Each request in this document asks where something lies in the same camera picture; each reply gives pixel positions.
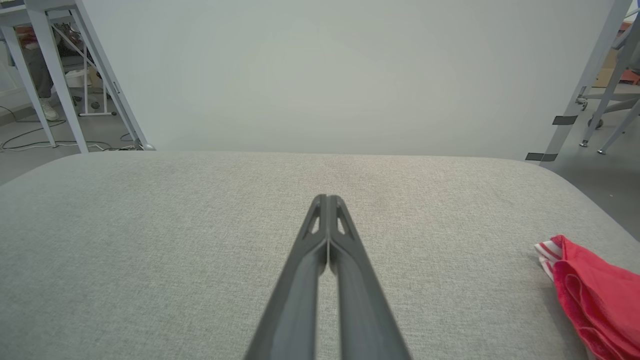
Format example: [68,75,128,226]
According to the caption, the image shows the white floor cable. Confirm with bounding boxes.
[0,105,138,152]

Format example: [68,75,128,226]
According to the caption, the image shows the grey metal partition pole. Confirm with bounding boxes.
[525,0,635,163]

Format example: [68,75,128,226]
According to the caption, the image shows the person in grey trousers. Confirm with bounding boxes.
[15,25,61,122]

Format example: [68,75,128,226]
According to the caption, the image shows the grey metal frame leg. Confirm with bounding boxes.
[597,100,640,155]
[580,15,640,148]

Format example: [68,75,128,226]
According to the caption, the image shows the grey fabric sofa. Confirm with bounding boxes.
[0,151,640,360]

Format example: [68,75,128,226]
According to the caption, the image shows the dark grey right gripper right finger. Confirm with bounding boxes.
[328,195,412,360]

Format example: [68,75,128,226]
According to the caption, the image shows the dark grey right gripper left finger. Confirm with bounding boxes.
[244,195,329,360]

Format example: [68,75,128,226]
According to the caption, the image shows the grey office chair base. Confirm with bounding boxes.
[575,85,640,130]

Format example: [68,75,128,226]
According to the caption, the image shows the grey metal table frame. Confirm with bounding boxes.
[0,0,96,153]

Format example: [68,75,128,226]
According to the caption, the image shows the white floor rack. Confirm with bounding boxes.
[75,62,119,117]

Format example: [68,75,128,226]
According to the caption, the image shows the brown cardboard box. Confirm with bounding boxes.
[592,47,623,89]

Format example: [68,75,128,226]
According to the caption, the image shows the grey partition support leg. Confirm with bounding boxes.
[74,0,157,152]

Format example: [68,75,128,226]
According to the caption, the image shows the white partition board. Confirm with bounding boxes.
[80,0,621,162]

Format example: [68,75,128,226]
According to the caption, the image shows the red white Bulls jersey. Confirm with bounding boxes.
[534,235,640,360]

